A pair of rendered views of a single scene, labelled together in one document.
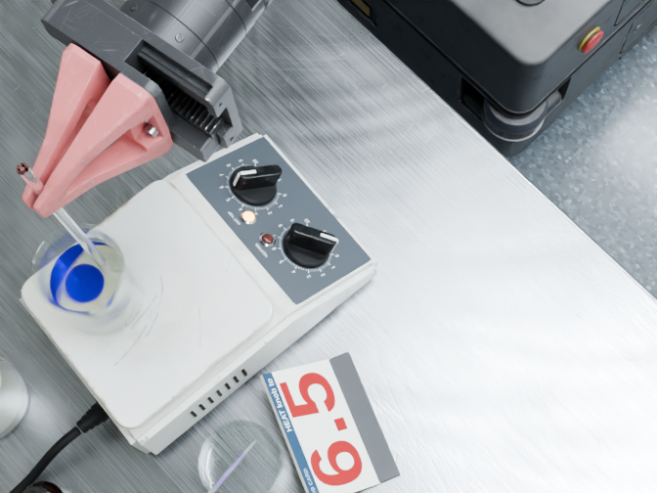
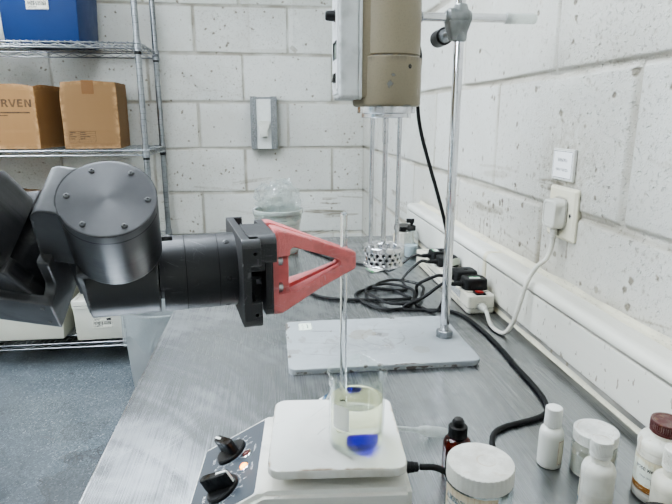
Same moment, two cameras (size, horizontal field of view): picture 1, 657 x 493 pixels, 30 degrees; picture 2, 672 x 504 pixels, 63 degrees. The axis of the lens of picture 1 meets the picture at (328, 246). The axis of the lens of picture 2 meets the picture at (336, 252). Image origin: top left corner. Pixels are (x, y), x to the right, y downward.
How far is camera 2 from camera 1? 0.83 m
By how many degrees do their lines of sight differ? 91
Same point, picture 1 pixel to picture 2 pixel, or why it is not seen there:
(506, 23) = not seen: outside the picture
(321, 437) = not seen: hidden behind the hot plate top
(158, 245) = (305, 445)
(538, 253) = (137, 443)
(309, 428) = not seen: hidden behind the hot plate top
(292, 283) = (256, 431)
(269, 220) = (234, 467)
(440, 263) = (177, 462)
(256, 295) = (279, 408)
